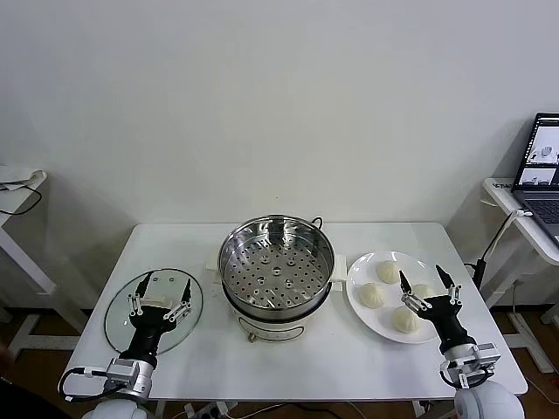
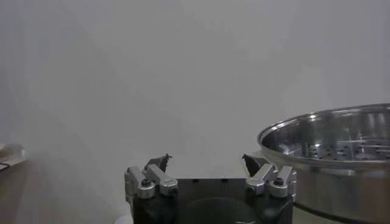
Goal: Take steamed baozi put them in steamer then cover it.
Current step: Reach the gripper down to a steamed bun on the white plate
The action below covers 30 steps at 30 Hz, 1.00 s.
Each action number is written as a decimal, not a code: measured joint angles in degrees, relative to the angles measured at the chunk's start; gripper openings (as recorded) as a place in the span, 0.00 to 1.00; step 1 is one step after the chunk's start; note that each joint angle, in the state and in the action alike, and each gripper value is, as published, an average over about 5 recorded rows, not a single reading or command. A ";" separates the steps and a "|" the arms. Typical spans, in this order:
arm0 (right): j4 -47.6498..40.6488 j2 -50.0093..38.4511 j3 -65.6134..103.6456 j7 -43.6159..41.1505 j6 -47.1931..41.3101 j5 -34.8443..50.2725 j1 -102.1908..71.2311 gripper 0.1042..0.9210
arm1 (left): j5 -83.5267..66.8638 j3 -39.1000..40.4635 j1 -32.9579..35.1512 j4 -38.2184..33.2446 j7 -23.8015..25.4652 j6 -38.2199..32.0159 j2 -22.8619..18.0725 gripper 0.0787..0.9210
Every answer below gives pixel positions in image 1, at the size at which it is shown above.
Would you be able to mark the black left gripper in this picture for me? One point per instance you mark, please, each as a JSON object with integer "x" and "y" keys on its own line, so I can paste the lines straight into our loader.
{"x": 148, "y": 323}

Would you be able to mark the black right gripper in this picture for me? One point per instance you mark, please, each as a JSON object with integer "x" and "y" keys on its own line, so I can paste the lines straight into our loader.
{"x": 445, "y": 318}

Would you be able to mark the white steamed baozi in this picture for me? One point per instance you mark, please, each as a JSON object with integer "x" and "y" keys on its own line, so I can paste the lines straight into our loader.
{"x": 388, "y": 271}
{"x": 372, "y": 295}
{"x": 425, "y": 291}
{"x": 404, "y": 323}

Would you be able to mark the round glass pot lid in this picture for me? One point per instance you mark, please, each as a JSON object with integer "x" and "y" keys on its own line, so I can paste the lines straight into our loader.
{"x": 117, "y": 307}

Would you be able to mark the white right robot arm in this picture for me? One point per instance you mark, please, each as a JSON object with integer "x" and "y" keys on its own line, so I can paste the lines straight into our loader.
{"x": 485, "y": 401}

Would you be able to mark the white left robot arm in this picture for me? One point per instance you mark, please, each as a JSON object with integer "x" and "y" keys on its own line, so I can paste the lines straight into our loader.
{"x": 126, "y": 408}

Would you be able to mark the perforated steel steamer basket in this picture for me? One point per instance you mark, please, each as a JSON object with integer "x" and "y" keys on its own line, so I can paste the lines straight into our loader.
{"x": 262, "y": 279}

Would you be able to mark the black rod under side table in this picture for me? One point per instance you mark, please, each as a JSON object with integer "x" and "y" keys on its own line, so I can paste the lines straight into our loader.
{"x": 481, "y": 272}

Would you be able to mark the round white plate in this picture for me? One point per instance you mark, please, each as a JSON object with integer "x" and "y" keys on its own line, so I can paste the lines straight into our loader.
{"x": 362, "y": 266}

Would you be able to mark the white table leg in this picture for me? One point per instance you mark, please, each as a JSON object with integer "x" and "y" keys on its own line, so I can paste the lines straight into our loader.
{"x": 159, "y": 411}
{"x": 421, "y": 410}

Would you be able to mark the white electric cooking pot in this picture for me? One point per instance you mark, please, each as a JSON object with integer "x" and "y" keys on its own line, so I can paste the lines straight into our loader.
{"x": 271, "y": 327}

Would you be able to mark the white power strip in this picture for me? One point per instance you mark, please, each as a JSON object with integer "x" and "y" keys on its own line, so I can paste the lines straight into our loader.
{"x": 209, "y": 410}

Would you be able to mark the white side table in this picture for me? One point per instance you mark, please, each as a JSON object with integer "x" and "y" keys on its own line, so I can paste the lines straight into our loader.
{"x": 15, "y": 201}
{"x": 502, "y": 194}

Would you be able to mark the grey open laptop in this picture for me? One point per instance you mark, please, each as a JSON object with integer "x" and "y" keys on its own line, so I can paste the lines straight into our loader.
{"x": 541, "y": 205}

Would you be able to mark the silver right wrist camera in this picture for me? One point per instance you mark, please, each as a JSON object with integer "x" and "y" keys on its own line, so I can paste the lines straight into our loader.
{"x": 487, "y": 357}

